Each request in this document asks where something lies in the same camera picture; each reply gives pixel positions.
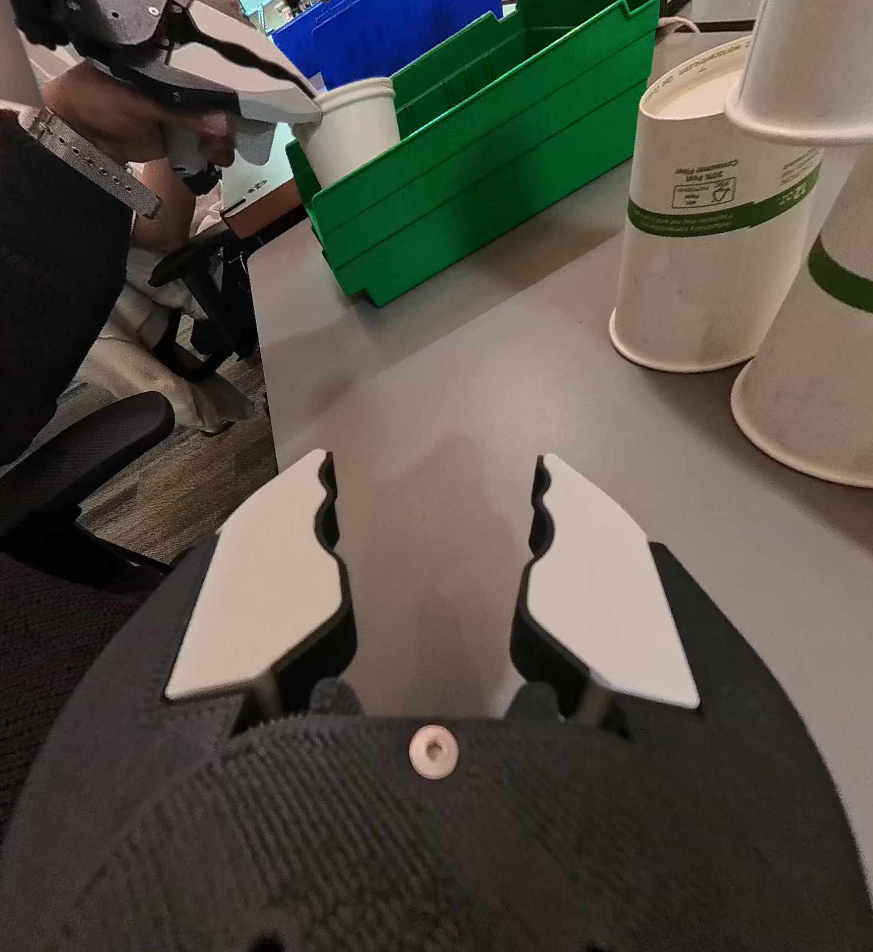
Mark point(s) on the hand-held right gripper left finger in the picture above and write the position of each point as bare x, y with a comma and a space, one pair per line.
258, 595

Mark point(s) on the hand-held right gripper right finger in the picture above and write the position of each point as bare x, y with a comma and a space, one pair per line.
607, 595

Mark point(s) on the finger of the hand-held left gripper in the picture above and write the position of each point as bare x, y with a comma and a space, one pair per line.
273, 100
250, 44

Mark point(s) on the white paper cup green band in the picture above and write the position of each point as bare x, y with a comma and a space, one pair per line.
830, 67
689, 297
358, 141
838, 401

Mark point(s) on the green plastic bin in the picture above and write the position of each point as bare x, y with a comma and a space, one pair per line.
481, 193

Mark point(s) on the white desk wooden edge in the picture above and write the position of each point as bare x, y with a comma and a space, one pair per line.
273, 212

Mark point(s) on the person's left hand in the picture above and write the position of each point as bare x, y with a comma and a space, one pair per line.
109, 111

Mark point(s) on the blue plastic bin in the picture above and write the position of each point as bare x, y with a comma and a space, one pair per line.
377, 37
295, 48

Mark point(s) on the grey wristwatch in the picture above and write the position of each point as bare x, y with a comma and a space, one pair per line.
87, 160

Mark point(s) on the black office chair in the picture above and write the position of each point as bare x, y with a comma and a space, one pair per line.
94, 439
198, 260

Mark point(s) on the person's dark clothed body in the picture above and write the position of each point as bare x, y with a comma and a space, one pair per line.
27, 706

